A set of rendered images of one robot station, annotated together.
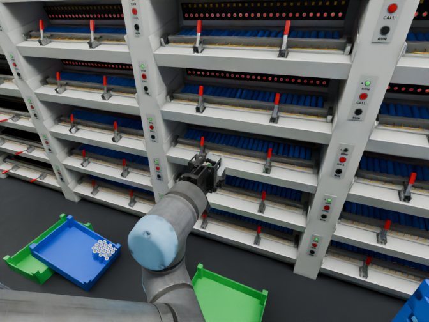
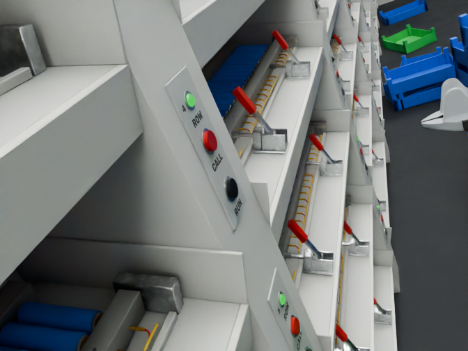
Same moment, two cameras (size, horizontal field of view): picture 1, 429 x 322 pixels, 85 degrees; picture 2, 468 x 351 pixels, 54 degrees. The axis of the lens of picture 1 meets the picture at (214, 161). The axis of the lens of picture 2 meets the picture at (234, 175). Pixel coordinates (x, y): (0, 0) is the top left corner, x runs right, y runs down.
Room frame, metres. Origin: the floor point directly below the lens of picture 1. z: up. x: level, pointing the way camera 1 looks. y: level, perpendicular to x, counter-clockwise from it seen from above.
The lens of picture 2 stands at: (0.85, 0.58, 0.91)
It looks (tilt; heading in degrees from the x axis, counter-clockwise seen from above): 24 degrees down; 274
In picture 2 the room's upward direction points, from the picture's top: 24 degrees counter-clockwise
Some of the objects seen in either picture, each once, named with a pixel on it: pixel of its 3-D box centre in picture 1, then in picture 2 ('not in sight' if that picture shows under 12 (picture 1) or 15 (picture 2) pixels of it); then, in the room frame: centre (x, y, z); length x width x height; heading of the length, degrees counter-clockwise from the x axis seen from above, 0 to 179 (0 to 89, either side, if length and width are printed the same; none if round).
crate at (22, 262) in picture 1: (53, 245); not in sight; (0.76, 0.78, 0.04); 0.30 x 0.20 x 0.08; 159
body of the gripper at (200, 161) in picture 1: (200, 179); not in sight; (0.48, 0.03, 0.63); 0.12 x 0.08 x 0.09; 159
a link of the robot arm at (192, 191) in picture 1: (184, 201); not in sight; (0.40, 0.07, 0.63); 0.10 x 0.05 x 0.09; 69
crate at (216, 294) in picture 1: (222, 305); not in sight; (0.49, -0.03, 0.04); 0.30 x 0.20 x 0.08; 66
